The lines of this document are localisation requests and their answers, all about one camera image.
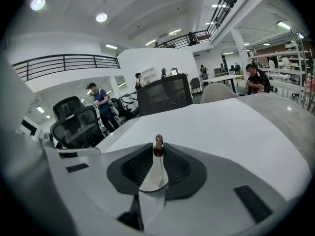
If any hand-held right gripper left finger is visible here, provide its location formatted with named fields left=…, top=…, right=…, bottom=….
left=44, top=142, right=155, bottom=231

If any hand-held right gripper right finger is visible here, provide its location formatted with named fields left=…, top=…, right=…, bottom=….
left=144, top=142, right=288, bottom=234

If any small dark red object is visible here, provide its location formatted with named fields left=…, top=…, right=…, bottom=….
left=153, top=133, right=165, bottom=181

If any black mesh office chair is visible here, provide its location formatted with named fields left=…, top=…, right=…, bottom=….
left=52, top=95, right=86, bottom=120
left=50, top=105, right=106, bottom=149

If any beige shell chair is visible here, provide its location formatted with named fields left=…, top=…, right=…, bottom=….
left=200, top=83, right=239, bottom=104

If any grey stone-look table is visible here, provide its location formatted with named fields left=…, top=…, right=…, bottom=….
left=95, top=92, right=315, bottom=204

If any dark plain chair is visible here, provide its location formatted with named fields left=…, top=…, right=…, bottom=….
left=189, top=77, right=201, bottom=95

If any long black balcony railing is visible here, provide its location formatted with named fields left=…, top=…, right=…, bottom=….
left=11, top=54, right=121, bottom=82

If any white long table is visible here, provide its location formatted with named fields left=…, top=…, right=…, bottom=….
left=201, top=74, right=245, bottom=94

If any white cubby shelf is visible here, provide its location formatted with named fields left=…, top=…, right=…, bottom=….
left=141, top=66, right=158, bottom=84

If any white metal shelving rack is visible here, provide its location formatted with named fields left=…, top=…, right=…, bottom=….
left=248, top=21, right=311, bottom=105

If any short black balcony railing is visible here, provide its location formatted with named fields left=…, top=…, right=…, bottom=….
left=154, top=29, right=213, bottom=49

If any black mezzanine railing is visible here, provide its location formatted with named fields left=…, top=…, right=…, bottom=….
left=206, top=0, right=247, bottom=34

